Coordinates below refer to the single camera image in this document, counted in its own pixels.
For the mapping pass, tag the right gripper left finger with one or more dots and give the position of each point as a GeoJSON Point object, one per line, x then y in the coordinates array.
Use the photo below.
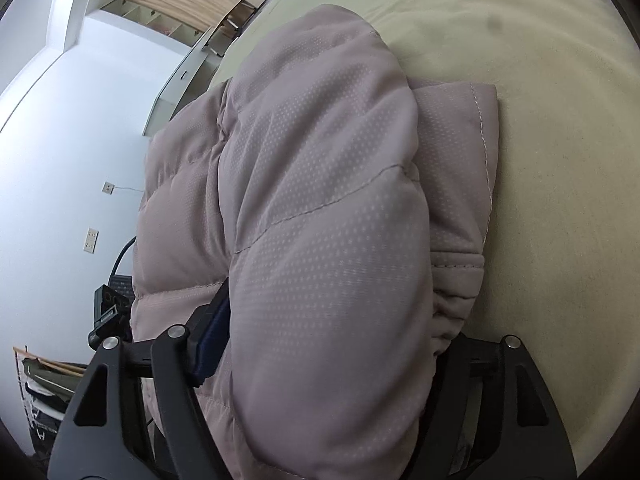
{"type": "Point", "coordinates": [104, 434]}

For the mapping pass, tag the olive green bed sheet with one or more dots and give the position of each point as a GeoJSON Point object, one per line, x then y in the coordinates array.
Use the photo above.
{"type": "Point", "coordinates": [563, 248]}

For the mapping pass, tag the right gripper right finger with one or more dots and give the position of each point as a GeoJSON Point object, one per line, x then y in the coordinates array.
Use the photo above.
{"type": "Point", "coordinates": [494, 416]}

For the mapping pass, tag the black metal chair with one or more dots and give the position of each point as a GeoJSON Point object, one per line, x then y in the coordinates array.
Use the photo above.
{"type": "Point", "coordinates": [121, 283]}

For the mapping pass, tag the white wall socket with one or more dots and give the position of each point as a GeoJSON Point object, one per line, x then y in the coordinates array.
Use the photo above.
{"type": "Point", "coordinates": [108, 188]}

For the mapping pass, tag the white floating desk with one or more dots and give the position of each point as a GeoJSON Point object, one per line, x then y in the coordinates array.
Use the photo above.
{"type": "Point", "coordinates": [192, 75]}

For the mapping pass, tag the mauve quilted hooded coat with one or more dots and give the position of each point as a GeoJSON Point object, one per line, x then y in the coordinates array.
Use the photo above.
{"type": "Point", "coordinates": [346, 207]}

